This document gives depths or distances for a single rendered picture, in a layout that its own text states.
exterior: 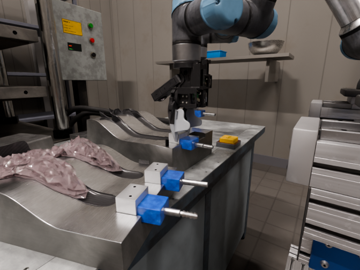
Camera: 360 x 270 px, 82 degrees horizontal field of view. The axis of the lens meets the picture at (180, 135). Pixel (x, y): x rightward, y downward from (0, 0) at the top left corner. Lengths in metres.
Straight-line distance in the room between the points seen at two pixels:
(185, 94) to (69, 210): 0.37
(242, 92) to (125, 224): 2.68
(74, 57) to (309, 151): 1.25
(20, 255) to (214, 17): 0.53
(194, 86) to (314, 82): 2.30
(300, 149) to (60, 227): 0.38
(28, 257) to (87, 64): 1.15
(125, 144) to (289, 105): 2.36
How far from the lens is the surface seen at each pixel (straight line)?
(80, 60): 1.40
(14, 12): 3.68
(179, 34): 0.56
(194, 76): 0.55
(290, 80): 2.79
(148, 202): 0.36
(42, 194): 0.43
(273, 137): 2.89
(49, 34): 1.19
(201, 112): 0.88
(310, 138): 0.36
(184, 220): 0.68
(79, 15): 1.45
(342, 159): 0.37
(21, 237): 0.45
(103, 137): 0.75
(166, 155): 0.57
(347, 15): 1.00
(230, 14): 0.48
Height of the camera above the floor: 1.06
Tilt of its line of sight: 14 degrees down
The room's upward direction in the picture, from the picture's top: straight up
